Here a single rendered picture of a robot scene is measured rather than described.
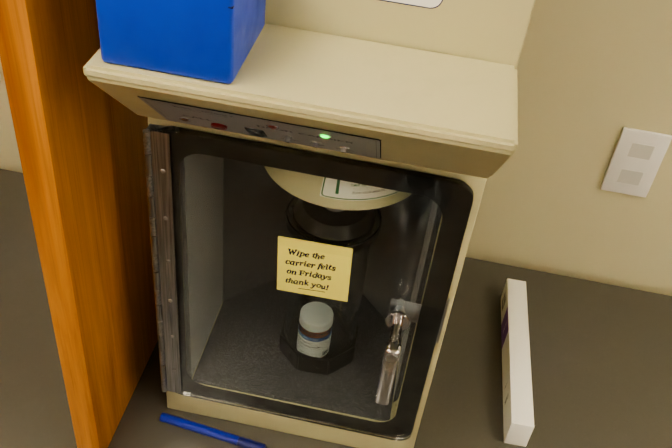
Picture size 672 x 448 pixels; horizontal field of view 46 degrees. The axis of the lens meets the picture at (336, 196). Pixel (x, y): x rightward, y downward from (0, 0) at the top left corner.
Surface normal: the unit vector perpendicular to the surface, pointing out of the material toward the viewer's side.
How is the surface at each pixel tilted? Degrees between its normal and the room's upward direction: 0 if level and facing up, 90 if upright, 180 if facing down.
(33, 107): 90
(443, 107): 0
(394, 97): 0
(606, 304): 0
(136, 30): 90
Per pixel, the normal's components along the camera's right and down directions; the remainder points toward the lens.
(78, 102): 0.98, 0.18
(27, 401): 0.09, -0.77
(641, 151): -0.18, 0.61
